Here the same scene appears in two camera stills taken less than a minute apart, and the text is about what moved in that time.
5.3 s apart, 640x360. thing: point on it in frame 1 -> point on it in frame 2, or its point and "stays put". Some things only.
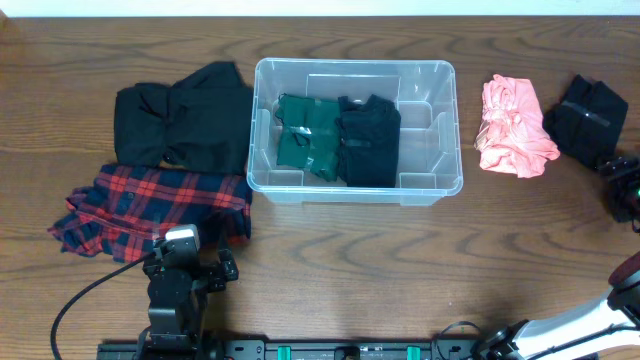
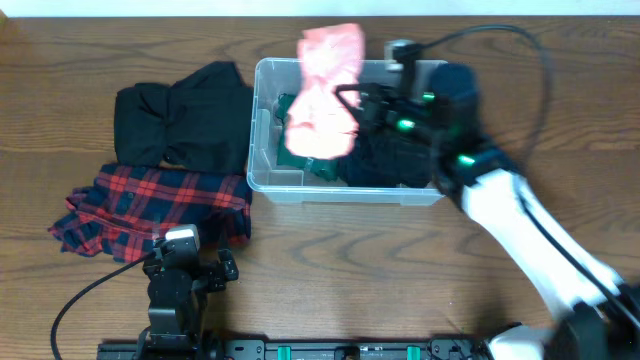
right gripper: [619, 170] -> [376, 119]
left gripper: [213, 277] stays put
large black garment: [201, 123] stays put
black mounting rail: [298, 349] stays put
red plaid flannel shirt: [125, 208] stays put
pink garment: [513, 137] -> [318, 124]
